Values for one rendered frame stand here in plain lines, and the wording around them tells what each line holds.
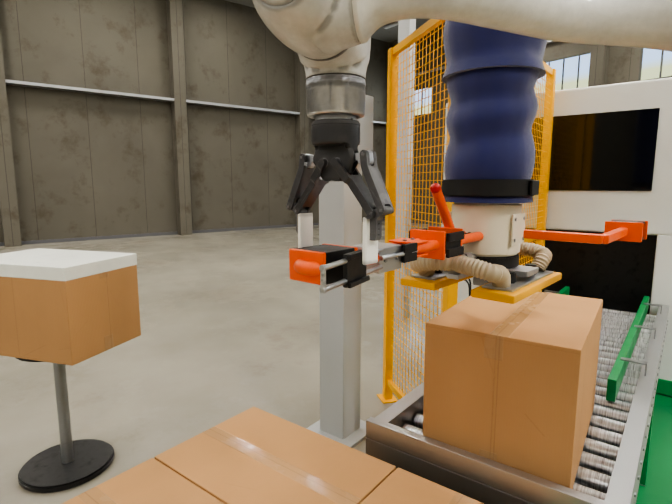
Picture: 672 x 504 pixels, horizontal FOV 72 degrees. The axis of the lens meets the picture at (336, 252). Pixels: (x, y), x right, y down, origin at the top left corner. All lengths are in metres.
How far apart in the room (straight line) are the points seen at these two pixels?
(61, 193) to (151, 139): 2.49
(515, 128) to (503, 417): 0.75
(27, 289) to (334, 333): 1.37
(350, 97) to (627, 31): 0.36
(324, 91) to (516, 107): 0.58
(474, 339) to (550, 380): 0.21
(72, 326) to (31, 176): 10.43
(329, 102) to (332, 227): 1.65
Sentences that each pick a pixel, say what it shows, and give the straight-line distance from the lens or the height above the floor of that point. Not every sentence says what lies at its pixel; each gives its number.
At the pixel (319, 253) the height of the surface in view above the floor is 1.24.
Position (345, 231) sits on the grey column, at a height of 1.11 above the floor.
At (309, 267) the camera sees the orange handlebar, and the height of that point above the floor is 1.22.
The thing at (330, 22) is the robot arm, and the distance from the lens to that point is 0.56.
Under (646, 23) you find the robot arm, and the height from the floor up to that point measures 1.54.
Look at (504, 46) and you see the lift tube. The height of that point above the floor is 1.64.
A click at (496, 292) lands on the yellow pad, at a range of 1.07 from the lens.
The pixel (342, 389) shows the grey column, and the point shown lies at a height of 0.29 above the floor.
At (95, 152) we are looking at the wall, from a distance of 12.67.
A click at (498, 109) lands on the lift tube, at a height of 1.51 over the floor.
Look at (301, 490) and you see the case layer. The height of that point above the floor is 0.54.
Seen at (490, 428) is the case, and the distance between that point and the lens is 1.41.
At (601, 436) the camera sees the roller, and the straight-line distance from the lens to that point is 1.82.
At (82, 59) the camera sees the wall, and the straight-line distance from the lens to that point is 12.94.
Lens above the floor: 1.34
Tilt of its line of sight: 8 degrees down
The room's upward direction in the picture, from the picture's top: straight up
